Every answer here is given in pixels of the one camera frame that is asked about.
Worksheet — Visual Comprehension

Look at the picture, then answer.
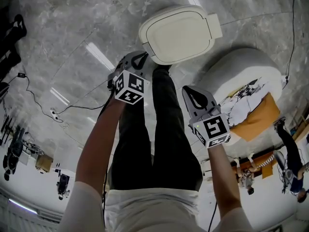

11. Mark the person's left forearm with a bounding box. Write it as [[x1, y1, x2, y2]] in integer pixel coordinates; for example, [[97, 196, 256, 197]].
[[74, 96, 127, 199]]

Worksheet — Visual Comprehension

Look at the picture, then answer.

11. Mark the person's leg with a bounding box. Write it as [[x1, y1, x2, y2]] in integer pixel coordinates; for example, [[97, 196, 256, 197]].
[[109, 95, 155, 191], [151, 68, 204, 192]]

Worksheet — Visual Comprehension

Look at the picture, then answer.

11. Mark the person's right forearm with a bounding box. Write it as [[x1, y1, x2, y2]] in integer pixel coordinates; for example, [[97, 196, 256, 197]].
[[207, 143, 243, 218]]

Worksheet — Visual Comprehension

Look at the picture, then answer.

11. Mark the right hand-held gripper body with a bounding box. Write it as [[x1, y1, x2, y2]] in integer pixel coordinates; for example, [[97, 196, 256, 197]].
[[182, 85, 231, 149]]

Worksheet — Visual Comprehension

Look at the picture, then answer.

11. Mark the white round pouf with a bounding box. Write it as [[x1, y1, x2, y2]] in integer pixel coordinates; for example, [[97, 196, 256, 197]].
[[197, 47, 283, 146]]

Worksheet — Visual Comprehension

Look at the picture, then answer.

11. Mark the person's right shoe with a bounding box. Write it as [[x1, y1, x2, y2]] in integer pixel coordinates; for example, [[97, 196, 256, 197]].
[[154, 64, 171, 73]]

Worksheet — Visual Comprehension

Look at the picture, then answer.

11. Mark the cream plastic trash bin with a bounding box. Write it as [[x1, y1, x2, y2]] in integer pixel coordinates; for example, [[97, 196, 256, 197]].
[[138, 4, 223, 65]]

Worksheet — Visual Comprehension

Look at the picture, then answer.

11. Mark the black cable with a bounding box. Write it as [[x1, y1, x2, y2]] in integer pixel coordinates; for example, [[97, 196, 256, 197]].
[[57, 86, 114, 116], [207, 200, 218, 232], [99, 90, 115, 232], [281, 0, 297, 89], [8, 74, 64, 123]]

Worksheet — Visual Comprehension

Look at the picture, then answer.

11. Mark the orange cushion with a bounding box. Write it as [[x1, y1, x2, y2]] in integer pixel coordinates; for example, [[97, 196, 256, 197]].
[[229, 92, 281, 143]]

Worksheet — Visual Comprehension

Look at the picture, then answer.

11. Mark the person's white shirt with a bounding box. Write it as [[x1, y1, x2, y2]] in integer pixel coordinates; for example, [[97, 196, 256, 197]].
[[57, 180, 255, 232]]

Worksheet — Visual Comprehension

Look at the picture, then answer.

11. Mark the white black patterned cloth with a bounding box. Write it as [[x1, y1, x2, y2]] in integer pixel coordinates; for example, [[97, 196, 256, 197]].
[[220, 77, 270, 131]]

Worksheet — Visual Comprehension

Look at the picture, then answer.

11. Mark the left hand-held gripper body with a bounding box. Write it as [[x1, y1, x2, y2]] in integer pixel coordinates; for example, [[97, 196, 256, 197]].
[[107, 51, 152, 105]]

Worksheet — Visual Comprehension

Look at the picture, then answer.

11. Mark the person's left leg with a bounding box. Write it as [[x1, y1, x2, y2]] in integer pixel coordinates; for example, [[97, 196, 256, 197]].
[[109, 95, 155, 191]]

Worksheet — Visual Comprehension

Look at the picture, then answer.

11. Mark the person's right leg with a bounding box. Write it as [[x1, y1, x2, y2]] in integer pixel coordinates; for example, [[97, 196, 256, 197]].
[[151, 68, 204, 192]]

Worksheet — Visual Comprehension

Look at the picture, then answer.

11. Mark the black white machine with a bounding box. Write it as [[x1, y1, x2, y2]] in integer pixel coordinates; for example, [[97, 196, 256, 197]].
[[2, 127, 25, 181], [56, 169, 71, 201]]

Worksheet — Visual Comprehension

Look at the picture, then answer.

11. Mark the brown cardboard box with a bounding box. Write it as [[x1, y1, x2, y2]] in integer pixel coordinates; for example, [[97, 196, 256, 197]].
[[35, 153, 54, 173]]

